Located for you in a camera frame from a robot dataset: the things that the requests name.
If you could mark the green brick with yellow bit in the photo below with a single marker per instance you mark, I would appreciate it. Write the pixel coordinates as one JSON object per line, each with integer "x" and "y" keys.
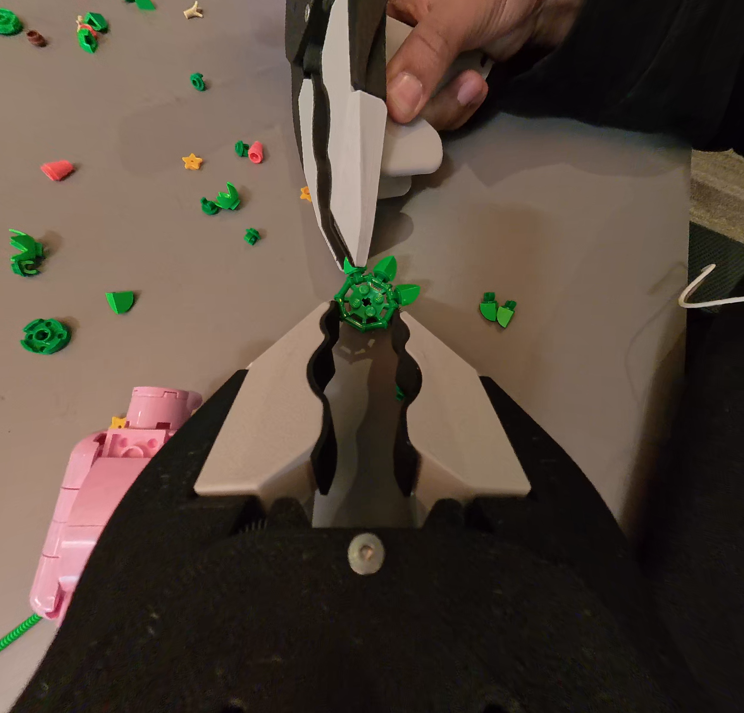
{"x": 90, "y": 34}

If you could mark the small brown stud brick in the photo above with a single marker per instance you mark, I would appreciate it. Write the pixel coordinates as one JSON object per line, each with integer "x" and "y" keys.
{"x": 36, "y": 38}

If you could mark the yellow star brick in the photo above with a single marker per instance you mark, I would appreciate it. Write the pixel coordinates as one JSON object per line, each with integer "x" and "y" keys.
{"x": 192, "y": 161}
{"x": 118, "y": 422}

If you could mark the cream bone brick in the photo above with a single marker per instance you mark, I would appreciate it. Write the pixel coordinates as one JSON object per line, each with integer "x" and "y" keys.
{"x": 193, "y": 10}

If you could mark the green half-dome brick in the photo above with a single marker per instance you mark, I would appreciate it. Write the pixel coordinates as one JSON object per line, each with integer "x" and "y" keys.
{"x": 119, "y": 301}

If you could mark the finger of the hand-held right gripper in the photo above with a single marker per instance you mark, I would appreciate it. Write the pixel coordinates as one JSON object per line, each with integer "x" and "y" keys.
{"x": 308, "y": 143}
{"x": 357, "y": 160}

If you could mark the green flat leaf brick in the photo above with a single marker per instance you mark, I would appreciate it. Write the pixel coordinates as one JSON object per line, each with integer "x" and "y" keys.
{"x": 9, "y": 22}

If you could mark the green flat stem piece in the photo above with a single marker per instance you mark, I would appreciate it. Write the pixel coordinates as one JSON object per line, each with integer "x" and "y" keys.
{"x": 17, "y": 633}

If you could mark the green web plant assembly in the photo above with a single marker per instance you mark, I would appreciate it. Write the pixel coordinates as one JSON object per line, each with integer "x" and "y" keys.
{"x": 367, "y": 306}

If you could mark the green clawed plant brick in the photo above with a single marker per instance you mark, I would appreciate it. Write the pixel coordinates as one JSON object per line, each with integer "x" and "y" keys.
{"x": 222, "y": 199}

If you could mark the red cone brick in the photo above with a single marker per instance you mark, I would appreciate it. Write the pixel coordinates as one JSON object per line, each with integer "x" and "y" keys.
{"x": 256, "y": 152}
{"x": 58, "y": 169}

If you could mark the pink brick watering can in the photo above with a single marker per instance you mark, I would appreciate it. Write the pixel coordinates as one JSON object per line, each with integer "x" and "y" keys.
{"x": 87, "y": 492}

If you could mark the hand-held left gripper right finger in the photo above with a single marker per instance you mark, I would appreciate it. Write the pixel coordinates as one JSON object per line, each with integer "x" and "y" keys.
{"x": 471, "y": 434}

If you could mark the person's right hand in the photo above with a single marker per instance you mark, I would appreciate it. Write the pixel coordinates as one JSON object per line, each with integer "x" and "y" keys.
{"x": 476, "y": 9}

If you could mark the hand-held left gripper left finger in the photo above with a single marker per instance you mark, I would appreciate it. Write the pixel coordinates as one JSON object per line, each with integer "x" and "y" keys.
{"x": 261, "y": 434}

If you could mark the green leaf brick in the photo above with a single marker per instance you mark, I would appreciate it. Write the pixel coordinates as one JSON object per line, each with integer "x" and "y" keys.
{"x": 350, "y": 266}
{"x": 408, "y": 294}
{"x": 385, "y": 269}
{"x": 9, "y": 22}

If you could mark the small green stud brick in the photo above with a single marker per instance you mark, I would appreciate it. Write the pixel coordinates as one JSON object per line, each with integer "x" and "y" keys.
{"x": 197, "y": 81}
{"x": 251, "y": 236}
{"x": 241, "y": 147}

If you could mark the green round plate brick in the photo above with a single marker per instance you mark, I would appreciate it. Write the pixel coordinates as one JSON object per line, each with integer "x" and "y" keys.
{"x": 43, "y": 336}

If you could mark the scattered green leaf pieces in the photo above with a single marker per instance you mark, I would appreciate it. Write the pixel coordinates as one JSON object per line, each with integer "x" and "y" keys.
{"x": 488, "y": 311}

